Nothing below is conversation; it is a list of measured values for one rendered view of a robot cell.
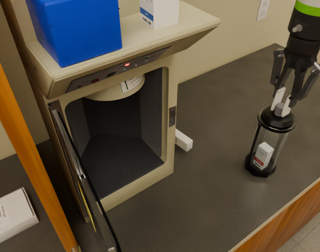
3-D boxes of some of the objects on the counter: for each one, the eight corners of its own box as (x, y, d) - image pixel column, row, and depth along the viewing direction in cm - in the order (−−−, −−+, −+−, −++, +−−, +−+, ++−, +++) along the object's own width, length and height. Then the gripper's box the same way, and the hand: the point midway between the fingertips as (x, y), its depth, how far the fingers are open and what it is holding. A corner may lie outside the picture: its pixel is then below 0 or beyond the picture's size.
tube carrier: (237, 161, 101) (250, 114, 86) (258, 147, 105) (274, 101, 91) (262, 182, 94) (280, 135, 80) (283, 167, 99) (304, 120, 84)
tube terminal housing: (54, 168, 100) (-63, -130, 47) (134, 130, 114) (113, -134, 61) (85, 223, 85) (-34, -123, 32) (174, 172, 99) (190, -130, 46)
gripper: (269, 25, 71) (249, 102, 87) (329, 51, 61) (295, 132, 77) (289, 18, 74) (266, 94, 90) (349, 41, 65) (311, 121, 81)
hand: (283, 102), depth 81 cm, fingers closed on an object, 3 cm apart
